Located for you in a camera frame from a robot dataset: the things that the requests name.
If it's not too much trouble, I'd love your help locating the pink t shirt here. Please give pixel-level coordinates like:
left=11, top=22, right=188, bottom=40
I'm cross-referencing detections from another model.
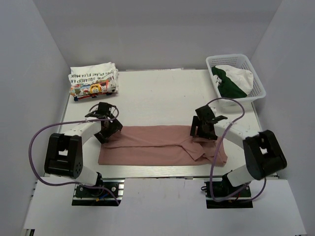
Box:
left=98, top=125, right=227, bottom=167

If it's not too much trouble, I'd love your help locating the white printed t shirt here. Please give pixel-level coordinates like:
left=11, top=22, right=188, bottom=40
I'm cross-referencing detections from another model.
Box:
left=68, top=62, right=119, bottom=101

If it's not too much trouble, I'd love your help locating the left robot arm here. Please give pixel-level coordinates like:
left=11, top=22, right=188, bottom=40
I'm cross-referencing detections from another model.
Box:
left=44, top=102, right=123, bottom=186

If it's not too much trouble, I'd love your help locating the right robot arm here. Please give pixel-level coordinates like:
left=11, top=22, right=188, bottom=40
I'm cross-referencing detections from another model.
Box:
left=190, top=105, right=287, bottom=200

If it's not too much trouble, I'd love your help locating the green and white t shirt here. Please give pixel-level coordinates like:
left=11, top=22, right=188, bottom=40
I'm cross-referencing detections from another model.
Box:
left=211, top=65, right=254, bottom=99

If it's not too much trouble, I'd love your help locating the white plastic basket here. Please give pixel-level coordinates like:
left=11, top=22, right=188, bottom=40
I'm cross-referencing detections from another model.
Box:
left=206, top=54, right=266, bottom=105

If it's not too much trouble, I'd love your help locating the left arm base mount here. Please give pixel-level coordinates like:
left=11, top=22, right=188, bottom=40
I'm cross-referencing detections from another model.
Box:
left=72, top=179, right=125, bottom=207

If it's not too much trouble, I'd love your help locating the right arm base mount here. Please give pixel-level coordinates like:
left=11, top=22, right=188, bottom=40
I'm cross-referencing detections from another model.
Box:
left=201, top=180, right=253, bottom=209

